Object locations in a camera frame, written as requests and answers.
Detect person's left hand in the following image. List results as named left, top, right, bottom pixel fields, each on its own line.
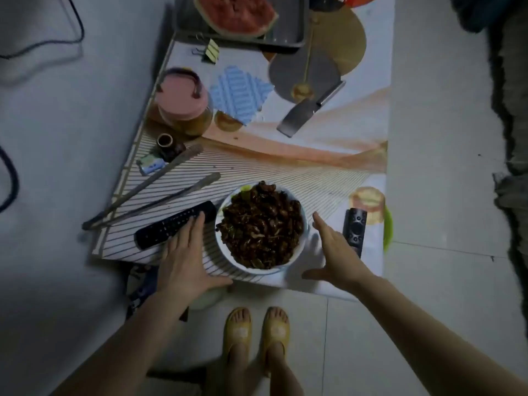
left=156, top=212, right=233, bottom=310

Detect person's right hand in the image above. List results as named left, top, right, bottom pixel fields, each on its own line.
left=302, top=212, right=374, bottom=293

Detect person's left forearm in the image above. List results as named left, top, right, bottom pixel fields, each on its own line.
left=51, top=284, right=194, bottom=396

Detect person's right forearm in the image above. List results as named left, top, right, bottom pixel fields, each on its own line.
left=344, top=270, right=528, bottom=396

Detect white bowl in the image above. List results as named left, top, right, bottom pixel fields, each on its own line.
left=214, top=183, right=309, bottom=276

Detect person's left yellow slipper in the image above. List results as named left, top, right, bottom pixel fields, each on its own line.
left=223, top=307, right=253, bottom=367

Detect person's yellow slipper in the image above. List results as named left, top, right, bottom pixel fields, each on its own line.
left=223, top=307, right=253, bottom=367
left=261, top=306, right=290, bottom=378

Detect short black remote control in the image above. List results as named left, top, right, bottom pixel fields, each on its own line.
left=342, top=208, right=368, bottom=259

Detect dark stir-fried food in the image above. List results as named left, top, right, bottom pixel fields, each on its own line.
left=216, top=181, right=305, bottom=269

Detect person's right yellow slipper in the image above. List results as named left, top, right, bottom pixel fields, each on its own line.
left=261, top=306, right=290, bottom=378

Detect long black remote control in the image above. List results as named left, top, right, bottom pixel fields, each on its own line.
left=134, top=200, right=218, bottom=250

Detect dark patterned bag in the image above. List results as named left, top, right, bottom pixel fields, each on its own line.
left=126, top=264, right=188, bottom=322

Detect green plate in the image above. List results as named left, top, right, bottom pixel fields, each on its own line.
left=383, top=206, right=394, bottom=252

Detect person's left leg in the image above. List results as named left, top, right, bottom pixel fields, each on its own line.
left=225, top=309, right=265, bottom=396

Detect person's leg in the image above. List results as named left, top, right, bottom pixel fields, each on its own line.
left=264, top=309, right=306, bottom=396
left=225, top=309, right=265, bottom=396

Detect person's right leg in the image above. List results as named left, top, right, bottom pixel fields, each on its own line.
left=264, top=309, right=306, bottom=396

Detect metal tongs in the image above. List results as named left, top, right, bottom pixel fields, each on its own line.
left=82, top=144, right=222, bottom=231

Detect small blue white packet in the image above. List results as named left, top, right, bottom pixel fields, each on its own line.
left=137, top=154, right=166, bottom=176

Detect printed table cover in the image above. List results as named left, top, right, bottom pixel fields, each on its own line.
left=92, top=0, right=397, bottom=301

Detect small brown cup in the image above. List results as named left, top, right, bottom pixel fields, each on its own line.
left=156, top=133, right=186, bottom=161

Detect steel kitchen cleaver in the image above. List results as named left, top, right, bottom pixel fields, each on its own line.
left=276, top=80, right=346, bottom=138

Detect glass jar with pink lid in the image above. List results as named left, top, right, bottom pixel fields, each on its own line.
left=153, top=68, right=214, bottom=138

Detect blue silicone trivet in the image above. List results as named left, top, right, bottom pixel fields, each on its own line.
left=209, top=65, right=275, bottom=126

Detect yellow striped binder clip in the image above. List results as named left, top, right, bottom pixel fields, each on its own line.
left=191, top=38, right=220, bottom=64

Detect metal baking tray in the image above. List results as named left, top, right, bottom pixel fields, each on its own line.
left=173, top=0, right=309, bottom=54

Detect dark cloth pile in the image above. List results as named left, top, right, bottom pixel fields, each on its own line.
left=489, top=0, right=528, bottom=339

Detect cut watermelon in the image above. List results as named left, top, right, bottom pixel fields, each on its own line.
left=193, top=0, right=279, bottom=39

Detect dark blue cloth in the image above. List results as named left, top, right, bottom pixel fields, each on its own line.
left=450, top=0, right=528, bottom=33

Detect black cable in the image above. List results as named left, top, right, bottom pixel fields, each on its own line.
left=0, top=146, right=20, bottom=213
left=0, top=0, right=85, bottom=60

